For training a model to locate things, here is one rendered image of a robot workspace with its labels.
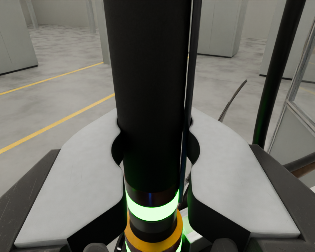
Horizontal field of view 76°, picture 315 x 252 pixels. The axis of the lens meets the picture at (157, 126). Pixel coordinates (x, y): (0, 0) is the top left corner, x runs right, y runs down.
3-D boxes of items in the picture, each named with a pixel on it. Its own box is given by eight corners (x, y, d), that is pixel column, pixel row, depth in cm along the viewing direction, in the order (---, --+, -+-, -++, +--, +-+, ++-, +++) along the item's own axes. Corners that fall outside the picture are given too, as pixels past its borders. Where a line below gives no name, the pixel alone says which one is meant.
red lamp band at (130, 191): (163, 160, 15) (163, 147, 14) (189, 193, 12) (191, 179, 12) (118, 176, 13) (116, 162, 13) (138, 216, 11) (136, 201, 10)
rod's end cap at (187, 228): (191, 221, 20) (193, 207, 19) (204, 239, 18) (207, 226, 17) (173, 230, 19) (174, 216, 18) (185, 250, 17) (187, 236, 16)
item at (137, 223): (163, 185, 16) (163, 174, 15) (186, 220, 14) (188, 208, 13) (122, 201, 15) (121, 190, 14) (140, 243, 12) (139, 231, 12)
